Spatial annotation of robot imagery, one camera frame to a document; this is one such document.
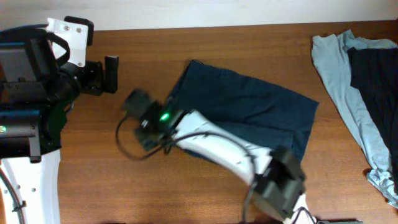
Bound navy blue shorts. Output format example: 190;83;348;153
167;60;318;161

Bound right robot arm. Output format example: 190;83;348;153
116;89;318;223

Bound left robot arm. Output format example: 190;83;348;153
1;19;119;223

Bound light grey shirt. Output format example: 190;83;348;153
312;30;397;208

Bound black garment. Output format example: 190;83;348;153
348;47;397;192

